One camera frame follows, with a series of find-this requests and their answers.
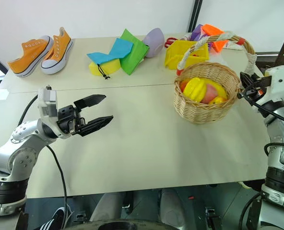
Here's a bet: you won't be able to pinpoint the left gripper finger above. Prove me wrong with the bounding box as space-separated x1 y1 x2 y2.
77 115 114 138
73 94 107 114

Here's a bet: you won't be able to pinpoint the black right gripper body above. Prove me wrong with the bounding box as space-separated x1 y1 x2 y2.
251 74 273 99

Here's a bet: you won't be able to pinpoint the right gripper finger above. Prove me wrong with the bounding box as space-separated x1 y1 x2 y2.
239 71 256 88
237 88 254 99

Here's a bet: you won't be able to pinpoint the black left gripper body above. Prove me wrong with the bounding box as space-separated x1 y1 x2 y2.
56 104 87 135

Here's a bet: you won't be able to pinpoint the yellow mango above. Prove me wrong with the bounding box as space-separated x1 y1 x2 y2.
205 80 228 100

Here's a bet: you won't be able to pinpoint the small yellow orange fruit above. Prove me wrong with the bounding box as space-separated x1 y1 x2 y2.
208 96 227 105

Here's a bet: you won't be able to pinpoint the pink peach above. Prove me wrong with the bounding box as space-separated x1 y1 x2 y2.
201 83 220 104

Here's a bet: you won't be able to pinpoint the yellow sponge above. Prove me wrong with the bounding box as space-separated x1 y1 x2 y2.
88 58 121 77

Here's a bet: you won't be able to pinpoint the yellow ribbed star fruit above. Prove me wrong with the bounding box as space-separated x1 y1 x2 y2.
183 77 208 103

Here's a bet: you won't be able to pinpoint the orange canvas sneaker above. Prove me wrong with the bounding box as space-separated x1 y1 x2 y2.
7 35 54 78
40 27 73 75

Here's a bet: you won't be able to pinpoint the green cloth bag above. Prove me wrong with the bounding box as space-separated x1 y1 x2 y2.
113 28 150 76

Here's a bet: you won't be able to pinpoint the purple plastic piece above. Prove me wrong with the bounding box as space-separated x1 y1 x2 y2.
191 23 213 48

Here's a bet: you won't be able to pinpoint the yellow plastic bin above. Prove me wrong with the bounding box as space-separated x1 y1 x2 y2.
165 39 210 70

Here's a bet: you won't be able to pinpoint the purple plastic bowl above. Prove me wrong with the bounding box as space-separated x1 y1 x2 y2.
142 27 165 58

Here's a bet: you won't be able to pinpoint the black shoe white stripes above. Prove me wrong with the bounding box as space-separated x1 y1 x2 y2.
39 207 70 230

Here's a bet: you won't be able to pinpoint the dark rounded robot body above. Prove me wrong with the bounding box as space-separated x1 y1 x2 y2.
83 218 181 230

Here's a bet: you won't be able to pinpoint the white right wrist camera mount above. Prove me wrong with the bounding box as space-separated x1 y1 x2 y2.
263 66 284 106

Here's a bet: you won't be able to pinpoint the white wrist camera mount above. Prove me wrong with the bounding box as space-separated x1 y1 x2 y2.
37 85 72 140
263 66 284 106

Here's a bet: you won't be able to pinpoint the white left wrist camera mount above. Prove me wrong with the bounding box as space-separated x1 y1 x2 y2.
37 85 72 140

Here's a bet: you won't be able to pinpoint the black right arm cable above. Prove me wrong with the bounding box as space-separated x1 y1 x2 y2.
242 92 284 156

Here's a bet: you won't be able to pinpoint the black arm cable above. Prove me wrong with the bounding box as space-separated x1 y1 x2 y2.
18 95 69 228
242 92 284 156

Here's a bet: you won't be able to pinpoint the wicker basket with handle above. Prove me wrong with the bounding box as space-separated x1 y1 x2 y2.
173 31 257 125

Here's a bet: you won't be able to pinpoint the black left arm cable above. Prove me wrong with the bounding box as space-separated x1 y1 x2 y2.
18 95 69 228

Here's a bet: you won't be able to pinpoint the blue drawstring cloth bag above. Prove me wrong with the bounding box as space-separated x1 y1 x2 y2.
86 38 134 81

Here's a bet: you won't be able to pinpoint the red handled scissors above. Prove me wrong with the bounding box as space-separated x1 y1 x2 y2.
165 37 179 48

